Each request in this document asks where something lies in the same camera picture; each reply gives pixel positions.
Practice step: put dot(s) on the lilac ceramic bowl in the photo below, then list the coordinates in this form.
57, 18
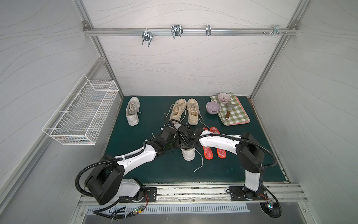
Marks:
213, 107

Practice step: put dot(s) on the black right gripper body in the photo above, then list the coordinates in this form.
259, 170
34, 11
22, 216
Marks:
184, 138

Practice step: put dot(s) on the white wire basket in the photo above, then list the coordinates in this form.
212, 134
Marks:
81, 116

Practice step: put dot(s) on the wooden handled metal spatula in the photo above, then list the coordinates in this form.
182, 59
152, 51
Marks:
230, 107

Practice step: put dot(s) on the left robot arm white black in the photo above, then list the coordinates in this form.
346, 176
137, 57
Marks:
106, 179

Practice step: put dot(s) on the metal hook clamp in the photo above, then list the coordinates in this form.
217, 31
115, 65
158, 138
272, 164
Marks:
176, 31
147, 37
208, 30
276, 31

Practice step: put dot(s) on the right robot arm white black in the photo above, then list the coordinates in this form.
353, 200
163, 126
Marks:
249, 152

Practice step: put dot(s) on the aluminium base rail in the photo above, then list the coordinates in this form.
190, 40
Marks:
218, 192

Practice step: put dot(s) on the green white checkered cloth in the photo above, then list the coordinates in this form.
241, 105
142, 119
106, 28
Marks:
223, 110

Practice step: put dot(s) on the white vent grille strip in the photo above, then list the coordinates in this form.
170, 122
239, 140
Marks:
217, 208

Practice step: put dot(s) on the aluminium top rail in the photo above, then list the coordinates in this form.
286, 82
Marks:
186, 31

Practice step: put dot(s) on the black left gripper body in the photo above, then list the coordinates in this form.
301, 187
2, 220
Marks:
173, 139

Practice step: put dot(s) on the beige sneaker with red insole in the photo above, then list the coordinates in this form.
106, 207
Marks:
194, 114

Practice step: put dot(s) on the striped small ceramic bowl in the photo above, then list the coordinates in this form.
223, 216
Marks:
223, 98

